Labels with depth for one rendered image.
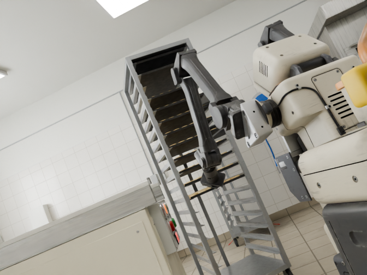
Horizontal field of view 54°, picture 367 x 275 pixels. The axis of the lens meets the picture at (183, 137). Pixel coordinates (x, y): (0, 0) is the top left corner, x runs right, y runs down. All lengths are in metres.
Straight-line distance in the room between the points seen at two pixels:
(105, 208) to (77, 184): 4.67
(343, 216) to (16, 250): 0.79
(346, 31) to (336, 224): 3.60
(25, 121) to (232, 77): 3.26
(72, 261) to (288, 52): 0.84
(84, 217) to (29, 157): 5.08
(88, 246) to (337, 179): 0.61
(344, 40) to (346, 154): 3.61
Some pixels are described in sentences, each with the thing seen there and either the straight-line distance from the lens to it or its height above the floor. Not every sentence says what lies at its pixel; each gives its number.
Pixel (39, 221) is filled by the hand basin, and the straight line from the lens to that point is 5.86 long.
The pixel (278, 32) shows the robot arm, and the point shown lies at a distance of 1.58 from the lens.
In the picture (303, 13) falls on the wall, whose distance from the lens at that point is 5.41.
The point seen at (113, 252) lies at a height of 0.77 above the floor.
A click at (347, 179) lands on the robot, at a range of 0.74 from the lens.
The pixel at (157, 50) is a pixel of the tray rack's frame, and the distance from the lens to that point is 2.57.
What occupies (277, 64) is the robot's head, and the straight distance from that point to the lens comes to 1.11.
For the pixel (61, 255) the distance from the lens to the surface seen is 1.00.
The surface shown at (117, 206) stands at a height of 0.87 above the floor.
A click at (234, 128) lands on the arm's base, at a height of 0.95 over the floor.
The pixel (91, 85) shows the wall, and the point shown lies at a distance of 5.65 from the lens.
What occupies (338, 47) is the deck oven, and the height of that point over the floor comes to 1.58.
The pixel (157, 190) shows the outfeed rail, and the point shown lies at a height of 0.87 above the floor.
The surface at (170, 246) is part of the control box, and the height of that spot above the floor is 0.72.
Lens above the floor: 0.84
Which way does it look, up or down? 8 degrees up
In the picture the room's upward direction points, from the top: 23 degrees counter-clockwise
